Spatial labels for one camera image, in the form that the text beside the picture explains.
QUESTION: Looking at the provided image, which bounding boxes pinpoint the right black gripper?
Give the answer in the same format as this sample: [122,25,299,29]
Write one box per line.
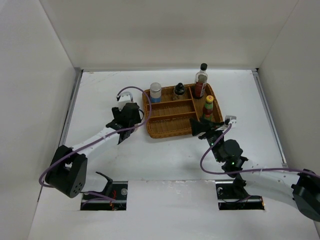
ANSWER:
[189,117,225,163]

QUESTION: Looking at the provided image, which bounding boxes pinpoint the green-label yellow-cap sauce bottle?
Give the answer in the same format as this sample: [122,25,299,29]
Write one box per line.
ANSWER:
[202,95,214,121]

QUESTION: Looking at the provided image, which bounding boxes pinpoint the silver-lid blue-label jar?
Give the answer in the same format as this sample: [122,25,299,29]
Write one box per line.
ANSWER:
[149,82,162,103]

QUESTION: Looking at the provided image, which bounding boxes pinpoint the black-cap spice shaker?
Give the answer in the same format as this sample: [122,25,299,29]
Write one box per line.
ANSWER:
[172,82,185,101]

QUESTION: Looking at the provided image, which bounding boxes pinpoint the tall red-label sauce bottle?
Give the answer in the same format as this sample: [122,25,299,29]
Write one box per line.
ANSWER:
[193,63,208,99]

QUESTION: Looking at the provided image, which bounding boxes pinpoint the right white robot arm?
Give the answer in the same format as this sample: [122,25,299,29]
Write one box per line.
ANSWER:
[189,116,320,222]

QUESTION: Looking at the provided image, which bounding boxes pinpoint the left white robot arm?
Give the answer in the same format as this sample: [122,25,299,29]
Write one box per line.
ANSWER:
[40,102,142,200]

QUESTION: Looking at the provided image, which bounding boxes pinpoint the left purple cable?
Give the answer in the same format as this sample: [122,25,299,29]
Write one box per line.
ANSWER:
[38,86,152,210]

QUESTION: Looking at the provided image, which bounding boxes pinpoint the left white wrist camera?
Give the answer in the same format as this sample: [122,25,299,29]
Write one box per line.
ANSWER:
[116,91,134,111]

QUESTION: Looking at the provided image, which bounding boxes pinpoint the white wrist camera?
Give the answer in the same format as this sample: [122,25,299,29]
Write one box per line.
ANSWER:
[224,115,237,128]
[116,91,134,111]

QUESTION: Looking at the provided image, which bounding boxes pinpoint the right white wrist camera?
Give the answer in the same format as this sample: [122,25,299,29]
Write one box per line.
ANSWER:
[224,115,237,128]

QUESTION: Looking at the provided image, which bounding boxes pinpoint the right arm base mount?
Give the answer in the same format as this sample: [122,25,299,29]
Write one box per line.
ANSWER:
[215,179,265,211]

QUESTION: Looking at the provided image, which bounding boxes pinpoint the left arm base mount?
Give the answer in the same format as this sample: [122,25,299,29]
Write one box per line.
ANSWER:
[80,171,129,211]

